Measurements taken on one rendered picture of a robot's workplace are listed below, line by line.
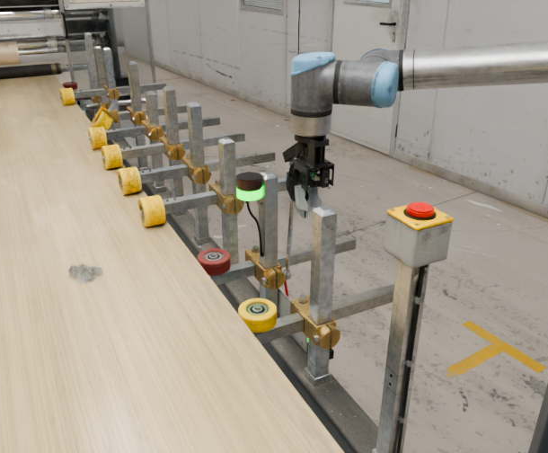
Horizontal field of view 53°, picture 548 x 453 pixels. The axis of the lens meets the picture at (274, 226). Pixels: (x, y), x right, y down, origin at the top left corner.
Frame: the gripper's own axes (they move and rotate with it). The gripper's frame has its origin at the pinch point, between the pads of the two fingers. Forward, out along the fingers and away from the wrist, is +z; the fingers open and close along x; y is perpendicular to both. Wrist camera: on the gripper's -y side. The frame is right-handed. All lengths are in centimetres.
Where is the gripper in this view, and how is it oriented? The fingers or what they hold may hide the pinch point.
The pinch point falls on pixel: (303, 211)
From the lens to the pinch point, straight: 133.0
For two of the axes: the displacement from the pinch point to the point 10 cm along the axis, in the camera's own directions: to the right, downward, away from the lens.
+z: 0.0, 9.0, 4.4
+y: 4.5, 4.0, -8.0
